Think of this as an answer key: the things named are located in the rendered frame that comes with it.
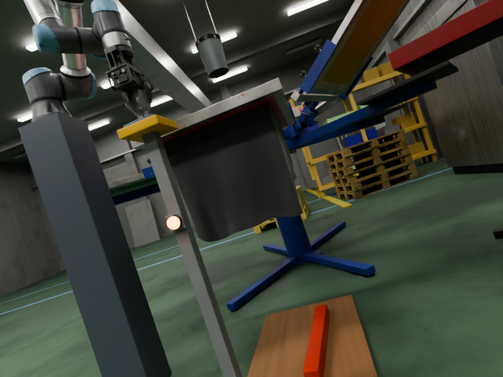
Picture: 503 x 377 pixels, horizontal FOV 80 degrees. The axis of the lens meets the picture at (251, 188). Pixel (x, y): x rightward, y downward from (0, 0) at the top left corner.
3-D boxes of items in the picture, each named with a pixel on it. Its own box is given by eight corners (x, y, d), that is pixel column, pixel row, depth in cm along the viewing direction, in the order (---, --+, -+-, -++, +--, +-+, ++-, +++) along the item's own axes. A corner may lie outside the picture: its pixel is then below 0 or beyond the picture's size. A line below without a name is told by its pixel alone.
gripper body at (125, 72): (111, 92, 85) (97, 51, 85) (129, 99, 93) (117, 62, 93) (134, 81, 83) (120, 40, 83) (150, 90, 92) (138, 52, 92)
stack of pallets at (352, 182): (394, 179, 549) (379, 138, 549) (421, 176, 472) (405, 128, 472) (337, 200, 538) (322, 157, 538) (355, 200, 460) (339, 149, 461)
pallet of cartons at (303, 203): (261, 222, 579) (254, 200, 579) (308, 207, 569) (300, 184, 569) (254, 235, 450) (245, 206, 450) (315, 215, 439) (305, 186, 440)
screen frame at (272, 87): (282, 88, 99) (278, 77, 100) (132, 149, 111) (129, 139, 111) (294, 123, 177) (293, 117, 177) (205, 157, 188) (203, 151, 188)
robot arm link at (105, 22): (113, 15, 95) (120, -4, 88) (124, 48, 95) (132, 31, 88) (86, 13, 90) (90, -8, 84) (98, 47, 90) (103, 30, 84)
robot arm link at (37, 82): (29, 109, 129) (19, 79, 129) (65, 106, 137) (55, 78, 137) (29, 96, 119) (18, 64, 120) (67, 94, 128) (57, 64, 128)
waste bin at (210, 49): (203, 73, 567) (191, 40, 567) (209, 81, 619) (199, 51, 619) (228, 63, 560) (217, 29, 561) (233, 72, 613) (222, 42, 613)
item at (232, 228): (305, 214, 109) (267, 102, 109) (194, 248, 118) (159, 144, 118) (305, 213, 112) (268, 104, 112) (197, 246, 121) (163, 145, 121)
